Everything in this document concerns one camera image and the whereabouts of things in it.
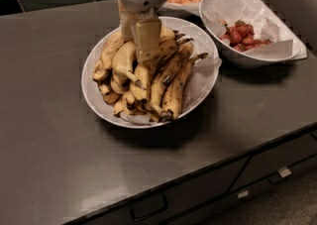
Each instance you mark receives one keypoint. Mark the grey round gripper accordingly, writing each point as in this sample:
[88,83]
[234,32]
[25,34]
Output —
[148,25]

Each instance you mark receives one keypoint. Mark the top spotted banana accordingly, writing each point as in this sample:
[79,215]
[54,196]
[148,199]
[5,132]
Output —
[111,46]

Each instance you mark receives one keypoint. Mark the spotted banana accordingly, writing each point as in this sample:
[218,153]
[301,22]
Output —
[111,46]
[145,70]

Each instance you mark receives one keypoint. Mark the white banana bowl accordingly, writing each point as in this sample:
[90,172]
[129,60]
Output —
[92,95]

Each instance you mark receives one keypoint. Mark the brown-spotted banana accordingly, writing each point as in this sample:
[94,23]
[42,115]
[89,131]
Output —
[171,103]
[166,73]

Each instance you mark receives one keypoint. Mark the lower bananas in bowl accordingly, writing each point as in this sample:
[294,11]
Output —
[123,102]

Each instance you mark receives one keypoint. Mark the white strawberry bowl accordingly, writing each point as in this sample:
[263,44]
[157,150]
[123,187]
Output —
[214,11]

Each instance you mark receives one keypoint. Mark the white paper under strawberries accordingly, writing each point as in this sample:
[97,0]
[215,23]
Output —
[251,7]

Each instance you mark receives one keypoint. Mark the red strawberries pile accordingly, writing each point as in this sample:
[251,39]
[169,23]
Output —
[241,36]

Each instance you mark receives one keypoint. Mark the white label lower drawer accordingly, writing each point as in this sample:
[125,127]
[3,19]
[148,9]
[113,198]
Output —
[243,194]

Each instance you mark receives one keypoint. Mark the white label on drawer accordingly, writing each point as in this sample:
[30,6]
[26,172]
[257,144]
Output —
[284,172]

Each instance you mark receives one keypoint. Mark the left black drawer handle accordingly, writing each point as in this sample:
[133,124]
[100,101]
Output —
[148,207]

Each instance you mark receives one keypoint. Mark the black drawer handle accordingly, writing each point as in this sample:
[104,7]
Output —
[148,207]
[275,179]

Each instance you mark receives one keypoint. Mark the right black drawer handle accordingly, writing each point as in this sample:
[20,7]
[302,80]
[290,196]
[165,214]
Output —
[275,179]

